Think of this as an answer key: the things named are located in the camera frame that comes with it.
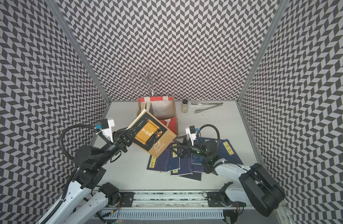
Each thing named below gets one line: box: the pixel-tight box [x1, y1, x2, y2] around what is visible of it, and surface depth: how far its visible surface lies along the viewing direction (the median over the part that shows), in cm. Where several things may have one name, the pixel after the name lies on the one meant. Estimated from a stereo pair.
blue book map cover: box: [170, 153, 194, 177], surface depth 82 cm
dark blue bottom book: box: [178, 172, 202, 182], surface depth 82 cm
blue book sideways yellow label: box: [146, 143, 172, 172], surface depth 85 cm
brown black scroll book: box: [124, 111, 178, 159], surface depth 61 cm
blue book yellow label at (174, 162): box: [167, 142, 181, 172], surface depth 84 cm
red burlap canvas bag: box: [137, 96, 179, 136], surface depth 92 cm
